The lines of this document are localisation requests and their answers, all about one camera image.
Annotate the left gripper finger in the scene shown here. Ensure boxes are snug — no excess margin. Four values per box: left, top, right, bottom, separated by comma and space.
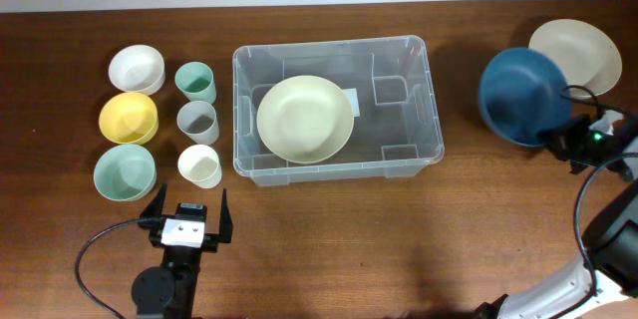
139, 183, 167, 228
206, 189, 233, 244

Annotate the mint green cup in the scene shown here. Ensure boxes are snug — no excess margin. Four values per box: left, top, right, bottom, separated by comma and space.
175, 62, 216, 104

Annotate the white label in bin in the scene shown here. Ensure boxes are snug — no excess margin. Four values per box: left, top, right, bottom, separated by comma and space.
343, 88, 360, 118

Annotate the mint green small bowl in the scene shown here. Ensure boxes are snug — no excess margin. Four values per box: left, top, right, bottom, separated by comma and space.
94, 145, 157, 201

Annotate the dark blue plate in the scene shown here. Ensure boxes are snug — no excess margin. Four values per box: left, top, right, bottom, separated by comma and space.
478, 47, 572, 148

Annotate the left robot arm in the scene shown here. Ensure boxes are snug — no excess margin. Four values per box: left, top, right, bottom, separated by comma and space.
131, 184, 233, 319

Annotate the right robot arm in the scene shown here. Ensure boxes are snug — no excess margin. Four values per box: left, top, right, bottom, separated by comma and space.
472, 135, 637, 319

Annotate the beige plate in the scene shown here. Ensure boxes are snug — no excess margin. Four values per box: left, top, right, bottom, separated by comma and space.
528, 19, 622, 96
257, 75, 355, 164

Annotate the white small bowl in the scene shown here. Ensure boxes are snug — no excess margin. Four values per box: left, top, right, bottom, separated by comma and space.
108, 45, 165, 96

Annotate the clear plastic storage bin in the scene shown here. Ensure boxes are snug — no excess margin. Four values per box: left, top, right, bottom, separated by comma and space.
232, 35, 445, 186

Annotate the yellow small bowl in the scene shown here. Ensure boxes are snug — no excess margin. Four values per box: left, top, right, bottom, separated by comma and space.
99, 93, 159, 145

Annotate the cream white cup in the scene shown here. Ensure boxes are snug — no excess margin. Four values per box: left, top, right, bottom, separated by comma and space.
177, 145, 222, 189

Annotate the grey cup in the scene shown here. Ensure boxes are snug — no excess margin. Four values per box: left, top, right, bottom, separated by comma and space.
176, 101, 219, 145

